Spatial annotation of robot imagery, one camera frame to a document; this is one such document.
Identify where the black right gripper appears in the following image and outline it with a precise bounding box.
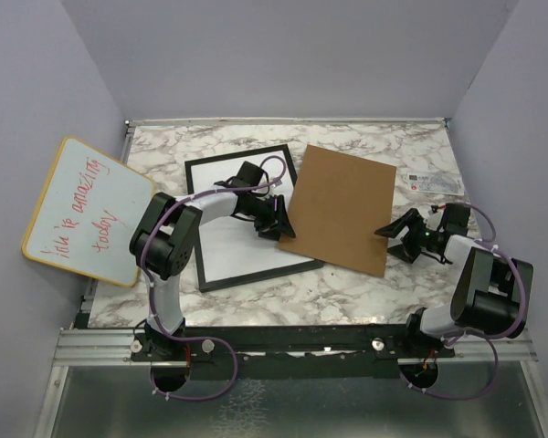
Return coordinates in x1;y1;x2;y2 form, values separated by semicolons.
376;209;437;265

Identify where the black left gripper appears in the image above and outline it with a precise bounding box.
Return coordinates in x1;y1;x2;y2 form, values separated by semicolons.
243;194;296;242

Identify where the sunflower photo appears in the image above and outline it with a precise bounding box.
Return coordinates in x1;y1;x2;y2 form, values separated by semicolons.
190;148;316;284

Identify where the black picture frame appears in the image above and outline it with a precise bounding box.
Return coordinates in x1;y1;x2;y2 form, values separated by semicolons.
184;142;325;294

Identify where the brown backing board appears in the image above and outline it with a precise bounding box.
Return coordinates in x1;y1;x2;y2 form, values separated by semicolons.
278;145;396;277

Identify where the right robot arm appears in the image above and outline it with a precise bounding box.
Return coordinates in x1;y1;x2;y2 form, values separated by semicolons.
375;203;533;357

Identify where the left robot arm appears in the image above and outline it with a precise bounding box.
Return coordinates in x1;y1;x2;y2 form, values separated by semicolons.
129;155;296;360

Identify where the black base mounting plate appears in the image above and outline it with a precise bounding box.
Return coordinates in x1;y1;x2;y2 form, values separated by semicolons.
131;324;455;381

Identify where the yellow rimmed whiteboard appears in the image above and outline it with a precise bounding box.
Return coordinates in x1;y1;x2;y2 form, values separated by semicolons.
22;136;155;287

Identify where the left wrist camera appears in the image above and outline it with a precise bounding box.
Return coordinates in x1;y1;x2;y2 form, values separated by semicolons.
232;161;269;188

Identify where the aluminium rail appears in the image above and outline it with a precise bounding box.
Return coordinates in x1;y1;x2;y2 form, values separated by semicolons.
53;329;539;367

